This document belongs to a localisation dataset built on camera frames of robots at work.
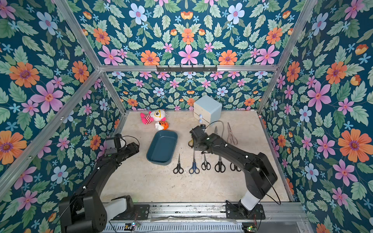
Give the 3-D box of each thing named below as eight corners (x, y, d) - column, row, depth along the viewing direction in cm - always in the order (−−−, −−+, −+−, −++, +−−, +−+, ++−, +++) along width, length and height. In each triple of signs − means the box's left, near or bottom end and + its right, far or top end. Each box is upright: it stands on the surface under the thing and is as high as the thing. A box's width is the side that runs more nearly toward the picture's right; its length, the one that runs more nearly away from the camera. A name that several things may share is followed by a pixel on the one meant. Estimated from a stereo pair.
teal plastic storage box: (147, 165, 92) (145, 161, 87) (155, 132, 108) (153, 128, 104) (174, 165, 92) (173, 161, 87) (178, 132, 108) (177, 128, 104)
